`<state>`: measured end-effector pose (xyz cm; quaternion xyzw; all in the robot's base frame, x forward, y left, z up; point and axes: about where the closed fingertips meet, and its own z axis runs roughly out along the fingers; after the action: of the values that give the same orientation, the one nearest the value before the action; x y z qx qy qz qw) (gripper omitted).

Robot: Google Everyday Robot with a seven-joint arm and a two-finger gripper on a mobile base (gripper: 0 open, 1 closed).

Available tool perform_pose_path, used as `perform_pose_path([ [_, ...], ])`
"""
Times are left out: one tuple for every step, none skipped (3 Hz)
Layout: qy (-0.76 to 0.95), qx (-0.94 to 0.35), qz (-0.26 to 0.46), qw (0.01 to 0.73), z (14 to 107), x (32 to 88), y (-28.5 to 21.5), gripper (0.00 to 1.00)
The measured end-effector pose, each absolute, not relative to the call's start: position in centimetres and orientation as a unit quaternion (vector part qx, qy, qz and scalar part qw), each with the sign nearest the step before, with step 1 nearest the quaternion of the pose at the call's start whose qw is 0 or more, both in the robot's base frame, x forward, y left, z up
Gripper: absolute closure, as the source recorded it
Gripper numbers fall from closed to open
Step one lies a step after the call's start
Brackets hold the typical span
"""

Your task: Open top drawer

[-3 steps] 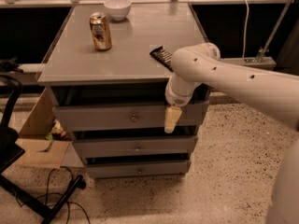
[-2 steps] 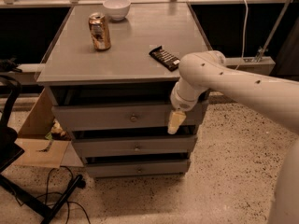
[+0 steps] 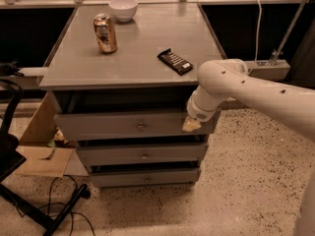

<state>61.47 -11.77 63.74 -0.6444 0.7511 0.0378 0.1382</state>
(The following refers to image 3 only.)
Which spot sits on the dark chocolate bar wrapper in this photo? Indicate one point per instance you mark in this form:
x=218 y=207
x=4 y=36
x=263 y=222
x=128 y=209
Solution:
x=175 y=62

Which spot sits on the grey drawer cabinet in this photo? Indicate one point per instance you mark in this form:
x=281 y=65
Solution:
x=82 y=80

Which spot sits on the metal diagonal brace rod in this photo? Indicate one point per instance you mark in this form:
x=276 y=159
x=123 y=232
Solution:
x=276 y=53

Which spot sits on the gold soda can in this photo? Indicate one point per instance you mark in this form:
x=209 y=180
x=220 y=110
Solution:
x=105 y=33

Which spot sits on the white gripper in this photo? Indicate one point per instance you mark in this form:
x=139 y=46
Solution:
x=196 y=113

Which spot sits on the grey bottom drawer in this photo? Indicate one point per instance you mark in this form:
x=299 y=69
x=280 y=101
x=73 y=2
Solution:
x=151 y=177

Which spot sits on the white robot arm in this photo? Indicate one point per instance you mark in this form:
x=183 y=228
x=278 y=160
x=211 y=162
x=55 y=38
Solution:
x=291 y=106

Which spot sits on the white ceramic bowl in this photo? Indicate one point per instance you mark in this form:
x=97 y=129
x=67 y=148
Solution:
x=123 y=10

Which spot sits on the brown cardboard box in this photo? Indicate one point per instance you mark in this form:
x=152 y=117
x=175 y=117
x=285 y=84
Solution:
x=42 y=160

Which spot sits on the grey middle drawer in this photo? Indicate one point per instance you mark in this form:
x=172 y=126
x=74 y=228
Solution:
x=114 y=155

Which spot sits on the grey drawer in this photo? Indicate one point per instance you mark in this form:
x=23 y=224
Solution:
x=121 y=125
x=114 y=155
x=151 y=177

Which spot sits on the grey top drawer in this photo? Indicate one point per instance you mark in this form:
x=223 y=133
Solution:
x=121 y=125

